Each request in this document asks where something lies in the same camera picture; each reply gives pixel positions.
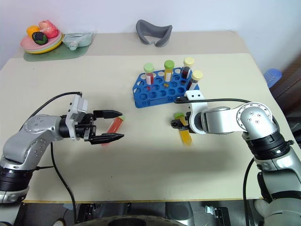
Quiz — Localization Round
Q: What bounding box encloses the pale green plastic bag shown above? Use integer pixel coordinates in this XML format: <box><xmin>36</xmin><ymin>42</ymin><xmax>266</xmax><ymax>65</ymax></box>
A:
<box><xmin>62</xmin><ymin>31</ymin><xmax>94</xmax><ymax>51</ymax></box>

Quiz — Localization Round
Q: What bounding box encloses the yellow plate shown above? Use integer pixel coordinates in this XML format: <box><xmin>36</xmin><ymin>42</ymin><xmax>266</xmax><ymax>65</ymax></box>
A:
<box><xmin>25</xmin><ymin>37</ymin><xmax>64</xmax><ymax>55</ymax></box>

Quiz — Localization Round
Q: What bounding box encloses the blue ribbed bottle cap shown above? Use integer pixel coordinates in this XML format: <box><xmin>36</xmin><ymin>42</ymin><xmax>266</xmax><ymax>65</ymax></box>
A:
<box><xmin>263</xmin><ymin>68</ymin><xmax>283</xmax><ymax>89</ymax></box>

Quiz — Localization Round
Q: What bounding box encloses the blue test tube rack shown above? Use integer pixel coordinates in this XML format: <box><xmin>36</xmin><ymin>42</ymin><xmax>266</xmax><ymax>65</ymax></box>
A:
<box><xmin>132</xmin><ymin>67</ymin><xmax>201</xmax><ymax>109</ymax></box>

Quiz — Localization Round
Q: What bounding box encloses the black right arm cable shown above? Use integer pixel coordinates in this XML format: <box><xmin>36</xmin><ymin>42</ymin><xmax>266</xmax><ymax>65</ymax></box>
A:
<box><xmin>174</xmin><ymin>97</ymin><xmax>253</xmax><ymax>226</ymax></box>

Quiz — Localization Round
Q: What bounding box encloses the silver metal bracket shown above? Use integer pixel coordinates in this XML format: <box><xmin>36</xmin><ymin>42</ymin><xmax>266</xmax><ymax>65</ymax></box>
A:
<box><xmin>205</xmin><ymin>205</ymin><xmax>231</xmax><ymax>226</ymax></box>

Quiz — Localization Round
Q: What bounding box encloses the cream table mat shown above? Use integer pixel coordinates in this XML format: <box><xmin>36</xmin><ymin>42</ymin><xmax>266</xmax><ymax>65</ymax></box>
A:
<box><xmin>0</xmin><ymin>52</ymin><xmax>284</xmax><ymax>203</ymax></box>

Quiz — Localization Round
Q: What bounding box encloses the red toy apple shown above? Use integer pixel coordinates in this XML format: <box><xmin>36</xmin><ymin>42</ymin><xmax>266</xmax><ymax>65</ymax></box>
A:
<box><xmin>38</xmin><ymin>19</ymin><xmax>59</xmax><ymax>39</ymax></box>

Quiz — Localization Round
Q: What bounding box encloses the brown wooden furniture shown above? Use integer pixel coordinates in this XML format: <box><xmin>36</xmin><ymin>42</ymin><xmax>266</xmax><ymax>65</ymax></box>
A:
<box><xmin>269</xmin><ymin>53</ymin><xmax>301</xmax><ymax>120</ymax></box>

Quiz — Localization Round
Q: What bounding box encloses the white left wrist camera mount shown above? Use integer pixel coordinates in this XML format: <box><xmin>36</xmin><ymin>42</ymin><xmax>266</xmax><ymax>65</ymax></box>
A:
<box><xmin>65</xmin><ymin>94</ymin><xmax>89</xmax><ymax>142</ymax></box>

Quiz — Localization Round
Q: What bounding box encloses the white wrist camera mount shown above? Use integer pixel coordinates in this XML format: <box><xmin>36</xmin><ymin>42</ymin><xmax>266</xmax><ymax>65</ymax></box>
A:
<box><xmin>65</xmin><ymin>94</ymin><xmax>89</xmax><ymax>142</ymax></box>
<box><xmin>184</xmin><ymin>89</ymin><xmax>209</xmax><ymax>135</ymax></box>

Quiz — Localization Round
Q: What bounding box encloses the black and green toy fruit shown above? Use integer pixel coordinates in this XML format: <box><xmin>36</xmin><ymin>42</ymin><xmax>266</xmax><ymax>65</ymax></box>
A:
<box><xmin>32</xmin><ymin>32</ymin><xmax>49</xmax><ymax>45</ymax></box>

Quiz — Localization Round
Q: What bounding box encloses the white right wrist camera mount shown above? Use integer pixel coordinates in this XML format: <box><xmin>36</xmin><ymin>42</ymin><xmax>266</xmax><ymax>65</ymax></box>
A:
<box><xmin>184</xmin><ymin>89</ymin><xmax>209</xmax><ymax>135</ymax></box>

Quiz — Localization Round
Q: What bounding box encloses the grey curved face pad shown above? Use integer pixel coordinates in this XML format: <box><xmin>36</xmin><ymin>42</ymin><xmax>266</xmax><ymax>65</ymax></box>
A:
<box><xmin>135</xmin><ymin>19</ymin><xmax>173</xmax><ymax>48</ymax></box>

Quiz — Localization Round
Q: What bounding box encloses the yellow-capped dark red tube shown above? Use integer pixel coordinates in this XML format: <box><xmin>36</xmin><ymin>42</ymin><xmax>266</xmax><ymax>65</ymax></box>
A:
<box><xmin>181</xmin><ymin>57</ymin><xmax>195</xmax><ymax>80</ymax></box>
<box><xmin>187</xmin><ymin>70</ymin><xmax>204</xmax><ymax>91</ymax></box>

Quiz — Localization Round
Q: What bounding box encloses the green-capped orange-red tube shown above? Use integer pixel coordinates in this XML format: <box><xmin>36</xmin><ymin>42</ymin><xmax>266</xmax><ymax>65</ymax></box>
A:
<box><xmin>101</xmin><ymin>115</ymin><xmax>126</xmax><ymax>147</ymax></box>

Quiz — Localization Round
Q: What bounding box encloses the green placemat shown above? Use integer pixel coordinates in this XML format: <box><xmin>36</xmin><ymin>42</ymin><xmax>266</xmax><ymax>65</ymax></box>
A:
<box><xmin>23</xmin><ymin>43</ymin><xmax>93</xmax><ymax>63</ymax></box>

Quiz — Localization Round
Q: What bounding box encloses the orange toy fruit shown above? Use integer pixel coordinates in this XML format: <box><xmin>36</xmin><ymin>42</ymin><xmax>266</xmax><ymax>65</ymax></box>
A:
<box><xmin>26</xmin><ymin>25</ymin><xmax>41</xmax><ymax>36</ymax></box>

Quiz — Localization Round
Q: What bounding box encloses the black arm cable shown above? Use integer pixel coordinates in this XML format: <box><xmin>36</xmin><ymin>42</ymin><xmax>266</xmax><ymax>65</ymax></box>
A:
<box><xmin>174</xmin><ymin>97</ymin><xmax>253</xmax><ymax>226</ymax></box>
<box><xmin>22</xmin><ymin>91</ymin><xmax>83</xmax><ymax>225</ymax></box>

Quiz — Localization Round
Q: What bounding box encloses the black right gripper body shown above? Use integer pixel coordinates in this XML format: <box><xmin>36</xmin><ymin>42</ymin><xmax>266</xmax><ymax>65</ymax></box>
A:
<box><xmin>184</xmin><ymin>112</ymin><xmax>193</xmax><ymax>129</ymax></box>

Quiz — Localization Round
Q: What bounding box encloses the green-capped red liquid tube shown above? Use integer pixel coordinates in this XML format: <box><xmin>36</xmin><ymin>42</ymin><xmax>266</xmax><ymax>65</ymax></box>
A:
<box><xmin>143</xmin><ymin>63</ymin><xmax>155</xmax><ymax>91</ymax></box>

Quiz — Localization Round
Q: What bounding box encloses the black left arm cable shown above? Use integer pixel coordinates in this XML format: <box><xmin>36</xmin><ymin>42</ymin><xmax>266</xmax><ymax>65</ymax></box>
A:
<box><xmin>22</xmin><ymin>91</ymin><xmax>83</xmax><ymax>225</ymax></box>

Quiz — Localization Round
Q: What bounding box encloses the green-capped yellow liquid tube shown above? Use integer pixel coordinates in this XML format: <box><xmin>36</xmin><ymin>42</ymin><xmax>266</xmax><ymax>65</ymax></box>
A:
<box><xmin>164</xmin><ymin>60</ymin><xmax>175</xmax><ymax>88</ymax></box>

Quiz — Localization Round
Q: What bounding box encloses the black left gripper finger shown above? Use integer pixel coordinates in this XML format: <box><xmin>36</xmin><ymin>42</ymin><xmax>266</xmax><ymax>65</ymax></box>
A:
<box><xmin>93</xmin><ymin>109</ymin><xmax>123</xmax><ymax>119</ymax></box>
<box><xmin>89</xmin><ymin>133</ymin><xmax>125</xmax><ymax>145</ymax></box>

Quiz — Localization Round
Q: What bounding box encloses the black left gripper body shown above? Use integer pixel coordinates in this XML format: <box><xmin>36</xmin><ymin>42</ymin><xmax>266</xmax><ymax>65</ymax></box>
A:
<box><xmin>75</xmin><ymin>113</ymin><xmax>97</xmax><ymax>143</ymax></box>

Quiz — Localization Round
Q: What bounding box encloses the pink plate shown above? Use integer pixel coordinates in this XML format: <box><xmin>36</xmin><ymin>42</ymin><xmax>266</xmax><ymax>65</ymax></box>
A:
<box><xmin>19</xmin><ymin>32</ymin><xmax>63</xmax><ymax>51</ymax></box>

